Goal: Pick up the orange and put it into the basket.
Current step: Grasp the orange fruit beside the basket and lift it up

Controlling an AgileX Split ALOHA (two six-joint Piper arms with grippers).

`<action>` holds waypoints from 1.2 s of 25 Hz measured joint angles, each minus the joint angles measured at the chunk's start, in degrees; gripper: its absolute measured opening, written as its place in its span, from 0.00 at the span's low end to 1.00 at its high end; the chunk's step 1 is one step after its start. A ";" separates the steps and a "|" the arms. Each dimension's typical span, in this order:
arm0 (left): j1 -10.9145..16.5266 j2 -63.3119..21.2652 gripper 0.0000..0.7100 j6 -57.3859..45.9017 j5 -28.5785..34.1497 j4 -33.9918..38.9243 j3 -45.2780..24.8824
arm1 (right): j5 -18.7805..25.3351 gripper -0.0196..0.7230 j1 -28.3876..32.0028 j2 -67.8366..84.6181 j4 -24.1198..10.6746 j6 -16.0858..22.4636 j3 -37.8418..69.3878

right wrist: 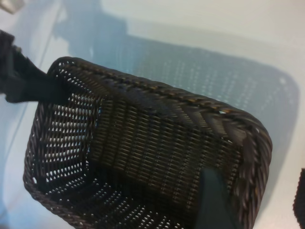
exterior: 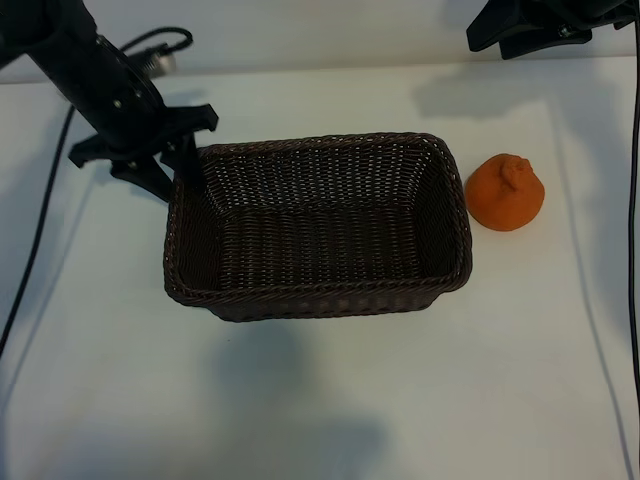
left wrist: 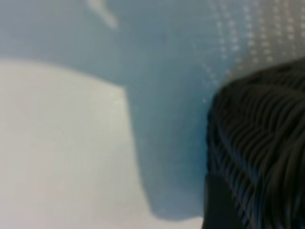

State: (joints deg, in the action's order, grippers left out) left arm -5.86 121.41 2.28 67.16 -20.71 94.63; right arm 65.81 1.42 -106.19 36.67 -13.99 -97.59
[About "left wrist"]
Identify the dark brown woven wicker basket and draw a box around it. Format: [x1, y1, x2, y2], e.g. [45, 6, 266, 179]
[203, 57, 305, 229]

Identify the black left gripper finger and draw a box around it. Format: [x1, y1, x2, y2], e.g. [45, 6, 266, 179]
[202, 175, 246, 229]

